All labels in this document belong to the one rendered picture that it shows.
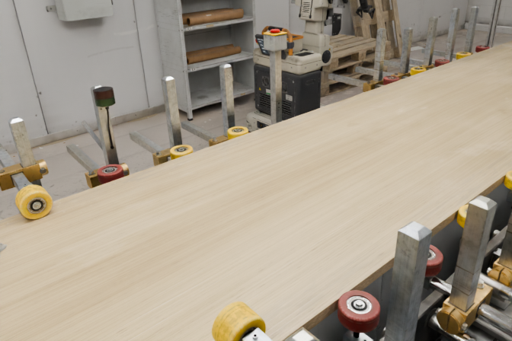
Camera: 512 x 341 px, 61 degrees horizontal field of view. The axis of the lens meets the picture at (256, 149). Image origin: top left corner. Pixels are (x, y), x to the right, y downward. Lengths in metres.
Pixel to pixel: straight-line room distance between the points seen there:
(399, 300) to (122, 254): 0.63
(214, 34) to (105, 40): 1.20
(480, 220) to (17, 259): 0.99
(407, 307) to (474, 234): 0.23
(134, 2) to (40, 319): 3.68
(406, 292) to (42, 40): 3.76
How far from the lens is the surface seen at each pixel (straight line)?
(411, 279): 0.71
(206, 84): 4.89
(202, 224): 1.13
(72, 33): 4.21
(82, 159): 1.70
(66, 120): 4.33
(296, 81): 3.20
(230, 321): 0.78
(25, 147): 1.44
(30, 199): 1.28
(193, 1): 4.69
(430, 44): 2.83
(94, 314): 0.96
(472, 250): 0.92
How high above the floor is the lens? 1.54
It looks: 25 degrees down
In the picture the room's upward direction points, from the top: 2 degrees counter-clockwise
